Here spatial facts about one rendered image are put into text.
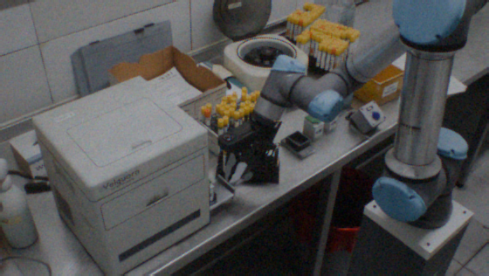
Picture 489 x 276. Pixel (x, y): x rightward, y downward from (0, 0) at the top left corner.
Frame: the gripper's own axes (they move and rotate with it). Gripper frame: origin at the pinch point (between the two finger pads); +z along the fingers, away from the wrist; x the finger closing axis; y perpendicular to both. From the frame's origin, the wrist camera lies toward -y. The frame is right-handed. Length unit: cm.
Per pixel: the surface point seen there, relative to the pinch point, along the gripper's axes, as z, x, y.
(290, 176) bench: -5.0, -4.7, 18.1
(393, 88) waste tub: -35, 0, 60
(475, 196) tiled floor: 3, -14, 179
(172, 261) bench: 15.7, -8.0, -17.6
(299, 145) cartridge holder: -12.3, 0.4, 23.6
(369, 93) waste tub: -31, 4, 54
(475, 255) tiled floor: 20, -34, 149
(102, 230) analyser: 7.3, -4.4, -37.7
